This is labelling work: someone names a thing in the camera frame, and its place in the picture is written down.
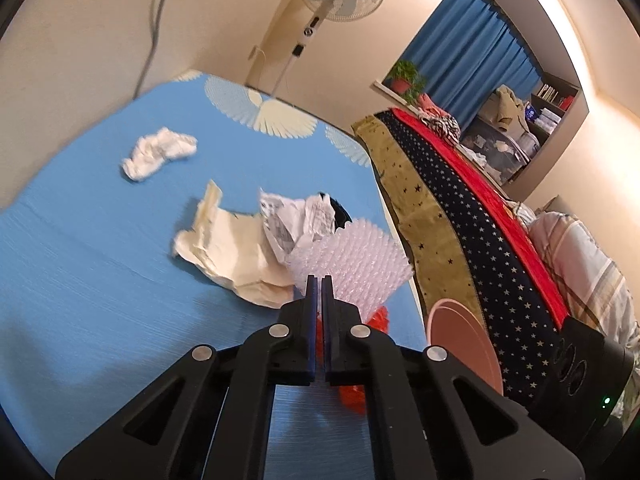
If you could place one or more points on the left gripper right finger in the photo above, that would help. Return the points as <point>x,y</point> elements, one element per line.
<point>430,416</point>

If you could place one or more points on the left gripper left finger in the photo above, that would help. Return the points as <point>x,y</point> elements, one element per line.
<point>208,416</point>

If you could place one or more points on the red plastic bag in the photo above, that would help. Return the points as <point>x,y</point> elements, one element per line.
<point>354,397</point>

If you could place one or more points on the pink bubble wrap sheet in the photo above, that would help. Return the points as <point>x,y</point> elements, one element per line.
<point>365,263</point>

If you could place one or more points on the cream paper bag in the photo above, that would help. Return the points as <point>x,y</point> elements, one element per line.
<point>232,250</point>

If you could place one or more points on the white paper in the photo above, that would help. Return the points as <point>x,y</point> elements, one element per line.
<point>289,224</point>

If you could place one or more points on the pink plastic trash bin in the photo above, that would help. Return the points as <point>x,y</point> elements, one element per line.
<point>452,326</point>

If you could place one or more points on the striped plaid pillow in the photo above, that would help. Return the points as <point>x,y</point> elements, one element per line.
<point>588,279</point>

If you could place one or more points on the bed with starry blanket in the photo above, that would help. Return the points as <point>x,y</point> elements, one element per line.
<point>458,252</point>

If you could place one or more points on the blue bird-print mattress cover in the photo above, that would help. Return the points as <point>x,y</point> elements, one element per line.
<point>94,305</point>

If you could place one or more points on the clear plastic storage box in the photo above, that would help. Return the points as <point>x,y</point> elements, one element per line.
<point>502,154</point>

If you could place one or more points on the wooden bookshelf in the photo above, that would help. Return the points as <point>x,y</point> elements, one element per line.
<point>547,104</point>

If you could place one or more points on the white sock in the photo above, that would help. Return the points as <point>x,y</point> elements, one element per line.
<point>151,153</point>

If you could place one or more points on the beige jacket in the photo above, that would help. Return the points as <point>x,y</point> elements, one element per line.
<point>505,111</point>

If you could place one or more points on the zebra striped cloth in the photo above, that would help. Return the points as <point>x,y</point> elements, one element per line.
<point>446,127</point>

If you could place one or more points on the red bed blanket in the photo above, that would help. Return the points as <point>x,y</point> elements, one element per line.
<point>498,212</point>

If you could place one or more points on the pink cloth on sill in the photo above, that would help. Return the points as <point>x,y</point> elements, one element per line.
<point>428,106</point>

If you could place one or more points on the potted green plant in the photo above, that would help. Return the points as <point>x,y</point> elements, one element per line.
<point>405,80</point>

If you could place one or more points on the blue window curtain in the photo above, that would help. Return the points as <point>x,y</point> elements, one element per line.
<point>465,50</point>

